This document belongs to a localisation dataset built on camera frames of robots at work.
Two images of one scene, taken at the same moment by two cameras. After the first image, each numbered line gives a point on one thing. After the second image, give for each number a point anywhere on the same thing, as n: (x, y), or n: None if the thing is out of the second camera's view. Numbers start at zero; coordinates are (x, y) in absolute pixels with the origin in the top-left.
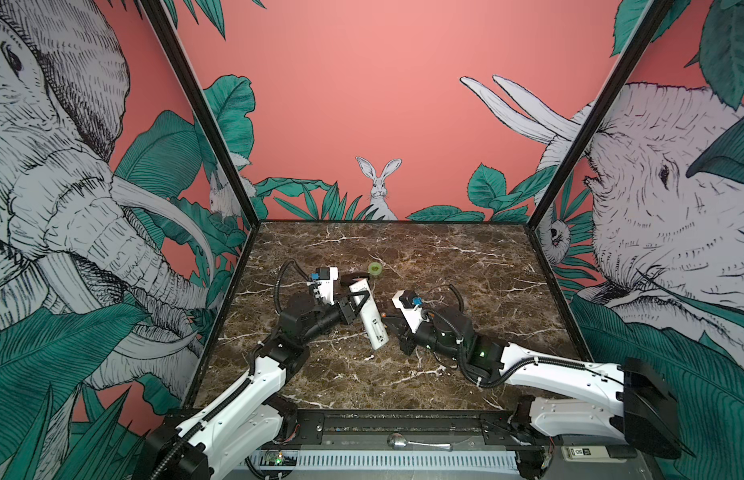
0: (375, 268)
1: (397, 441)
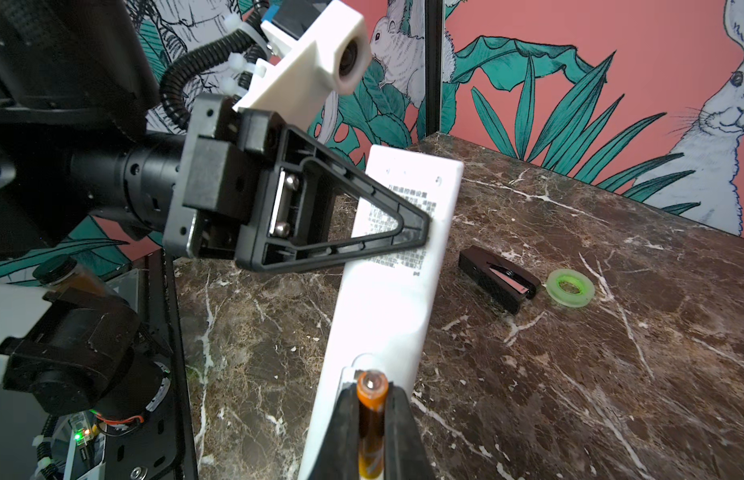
0: (570, 287)
1: None
